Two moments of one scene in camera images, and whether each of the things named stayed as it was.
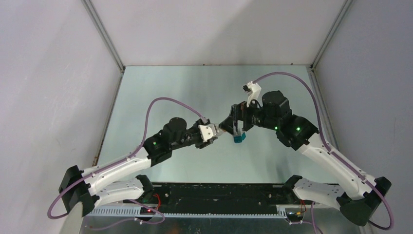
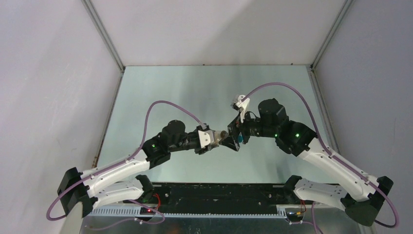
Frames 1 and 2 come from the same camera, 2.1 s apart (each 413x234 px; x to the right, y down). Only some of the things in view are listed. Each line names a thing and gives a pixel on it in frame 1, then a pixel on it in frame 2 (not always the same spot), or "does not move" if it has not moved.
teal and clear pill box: [238, 139] does not move
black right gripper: [238, 113] to [234, 129]
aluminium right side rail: [329, 132] does not move
